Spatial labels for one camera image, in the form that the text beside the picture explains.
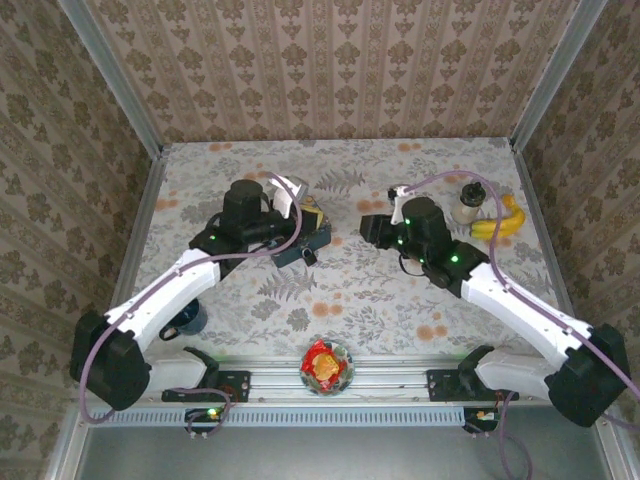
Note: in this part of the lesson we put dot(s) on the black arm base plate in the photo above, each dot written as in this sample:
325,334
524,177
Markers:
240,385
440,385

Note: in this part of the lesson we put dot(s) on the small black padlock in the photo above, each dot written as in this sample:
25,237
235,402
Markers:
309,257

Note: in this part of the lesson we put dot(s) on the aluminium table side rail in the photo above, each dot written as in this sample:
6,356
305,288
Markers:
537,215
145,215

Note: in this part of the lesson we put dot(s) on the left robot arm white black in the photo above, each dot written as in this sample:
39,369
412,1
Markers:
165,290

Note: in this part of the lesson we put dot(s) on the aluminium mounting rail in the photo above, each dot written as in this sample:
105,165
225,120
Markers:
280,385

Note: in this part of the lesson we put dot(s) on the dark blue mug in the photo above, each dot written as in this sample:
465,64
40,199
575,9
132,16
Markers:
192,320

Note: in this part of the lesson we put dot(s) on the small beige bottle black cap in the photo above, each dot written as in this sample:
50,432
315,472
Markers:
469,205

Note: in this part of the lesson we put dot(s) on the small black control board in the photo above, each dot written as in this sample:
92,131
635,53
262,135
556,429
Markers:
205,415
482,416

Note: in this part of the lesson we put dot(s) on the red yellow snack packet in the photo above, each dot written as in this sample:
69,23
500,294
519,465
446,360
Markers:
325,365

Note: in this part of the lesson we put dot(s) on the yellow banana bunch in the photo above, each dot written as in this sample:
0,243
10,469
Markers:
505,225

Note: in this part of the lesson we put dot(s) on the aluminium frame post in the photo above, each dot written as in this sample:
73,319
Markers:
555,75
117,75

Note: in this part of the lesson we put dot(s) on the patterned bowl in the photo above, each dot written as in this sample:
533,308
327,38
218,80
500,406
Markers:
345,382

